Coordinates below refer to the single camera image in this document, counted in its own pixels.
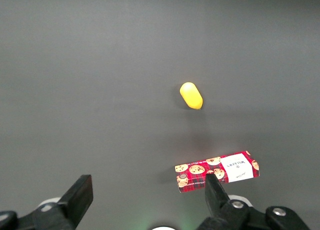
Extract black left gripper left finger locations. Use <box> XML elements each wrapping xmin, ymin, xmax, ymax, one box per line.
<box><xmin>0</xmin><ymin>174</ymin><xmax>94</xmax><ymax>230</ymax></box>

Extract red tartan cookie box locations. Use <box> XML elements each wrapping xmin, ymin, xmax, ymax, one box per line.
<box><xmin>174</xmin><ymin>150</ymin><xmax>260</xmax><ymax>194</ymax></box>

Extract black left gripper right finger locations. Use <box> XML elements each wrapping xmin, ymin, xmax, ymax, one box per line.
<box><xmin>195</xmin><ymin>174</ymin><xmax>311</xmax><ymax>230</ymax></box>

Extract yellow lemon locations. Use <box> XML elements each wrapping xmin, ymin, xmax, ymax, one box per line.
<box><xmin>179</xmin><ymin>82</ymin><xmax>204</xmax><ymax>110</ymax></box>

